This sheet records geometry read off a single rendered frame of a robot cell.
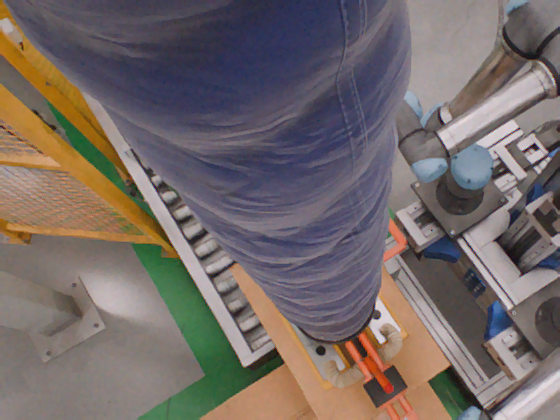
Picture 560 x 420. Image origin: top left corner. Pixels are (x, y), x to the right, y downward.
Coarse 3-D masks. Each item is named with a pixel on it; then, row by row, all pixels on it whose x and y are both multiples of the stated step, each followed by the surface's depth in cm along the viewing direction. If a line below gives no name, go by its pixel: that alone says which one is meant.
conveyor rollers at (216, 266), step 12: (156, 180) 236; (168, 192) 234; (180, 216) 232; (192, 228) 230; (204, 228) 232; (204, 252) 229; (216, 264) 226; (228, 264) 228; (228, 288) 225; (240, 300) 222; (240, 324) 220; (252, 324) 220; (264, 336) 219; (252, 348) 220
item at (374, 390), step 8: (384, 368) 148; (392, 368) 149; (368, 376) 148; (392, 376) 149; (400, 376) 148; (368, 384) 149; (376, 384) 149; (392, 384) 148; (400, 384) 148; (368, 392) 147; (376, 392) 148; (384, 392) 148; (392, 392) 148; (400, 392) 147; (376, 400) 147; (384, 400) 147; (392, 400) 146; (376, 408) 146
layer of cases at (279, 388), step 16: (288, 368) 216; (256, 384) 215; (272, 384) 215; (288, 384) 215; (240, 400) 213; (256, 400) 213; (272, 400) 213; (288, 400) 213; (304, 400) 213; (416, 400) 213; (432, 400) 213; (208, 416) 212; (224, 416) 212; (240, 416) 212; (256, 416) 212; (272, 416) 212; (288, 416) 212; (304, 416) 212; (384, 416) 211; (400, 416) 211; (432, 416) 211; (448, 416) 211
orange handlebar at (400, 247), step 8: (392, 224) 160; (392, 232) 160; (400, 232) 160; (400, 240) 159; (392, 248) 159; (400, 248) 159; (384, 256) 158; (392, 256) 159; (360, 336) 153; (344, 344) 153; (352, 344) 152; (368, 344) 152; (352, 352) 152; (368, 352) 152; (376, 352) 152; (360, 360) 151; (376, 360) 151; (360, 368) 151; (368, 368) 151; (400, 400) 148; (384, 408) 148; (392, 408) 148; (408, 408) 148; (392, 416) 147; (408, 416) 147; (416, 416) 147
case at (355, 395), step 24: (384, 288) 170; (264, 312) 169; (408, 312) 168; (288, 336) 167; (408, 336) 166; (288, 360) 165; (408, 360) 164; (432, 360) 164; (312, 384) 163; (360, 384) 163; (408, 384) 163; (312, 408) 162; (336, 408) 161; (360, 408) 161
